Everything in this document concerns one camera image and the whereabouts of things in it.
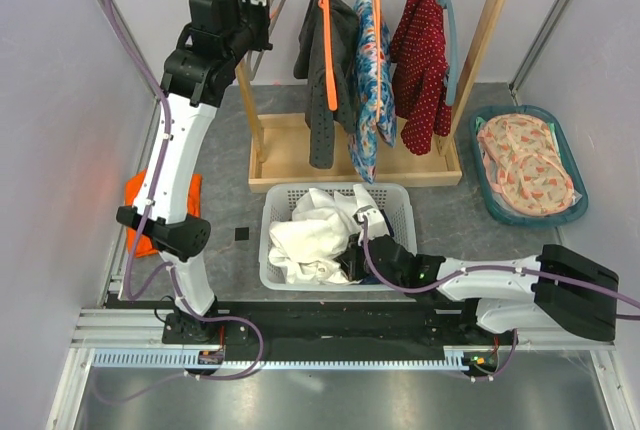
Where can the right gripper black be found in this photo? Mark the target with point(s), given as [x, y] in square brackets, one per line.
[348, 259]

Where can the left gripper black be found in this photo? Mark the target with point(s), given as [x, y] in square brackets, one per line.
[263, 13]

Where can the white pleated skirt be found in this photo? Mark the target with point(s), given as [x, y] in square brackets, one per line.
[309, 245]

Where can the black dotted garment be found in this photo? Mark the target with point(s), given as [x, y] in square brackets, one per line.
[311, 66]

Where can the orange hanger of black garment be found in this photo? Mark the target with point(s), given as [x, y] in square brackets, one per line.
[331, 89]

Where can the blue denim skirt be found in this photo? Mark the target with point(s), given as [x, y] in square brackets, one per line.
[372, 280]

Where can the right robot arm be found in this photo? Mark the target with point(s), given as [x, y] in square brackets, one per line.
[557, 288]

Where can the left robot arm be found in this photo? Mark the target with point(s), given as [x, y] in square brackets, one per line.
[195, 77]

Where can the orange hanger of floral garment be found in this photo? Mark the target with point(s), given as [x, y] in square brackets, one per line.
[376, 11]

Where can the blue-grey hanger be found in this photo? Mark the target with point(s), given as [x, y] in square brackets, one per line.
[450, 25]

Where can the white plastic basket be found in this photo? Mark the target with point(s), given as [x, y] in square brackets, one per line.
[281, 202]

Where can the small black square tile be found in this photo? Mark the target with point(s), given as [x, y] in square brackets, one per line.
[241, 233]

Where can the blue floral garment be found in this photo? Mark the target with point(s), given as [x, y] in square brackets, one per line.
[363, 144]

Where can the wooden clothes rack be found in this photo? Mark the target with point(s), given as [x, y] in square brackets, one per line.
[280, 140]

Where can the red polka dot garment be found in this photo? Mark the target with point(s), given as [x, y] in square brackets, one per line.
[418, 51]

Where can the peach patterned garment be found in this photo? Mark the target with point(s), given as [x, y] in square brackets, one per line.
[522, 162]

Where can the orange cloth on floor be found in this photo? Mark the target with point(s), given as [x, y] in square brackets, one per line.
[131, 189]

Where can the teal plastic basket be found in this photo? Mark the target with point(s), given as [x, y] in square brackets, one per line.
[493, 204]

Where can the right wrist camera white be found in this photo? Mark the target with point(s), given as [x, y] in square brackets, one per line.
[372, 220]

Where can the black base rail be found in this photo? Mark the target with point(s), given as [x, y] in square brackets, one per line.
[334, 331]

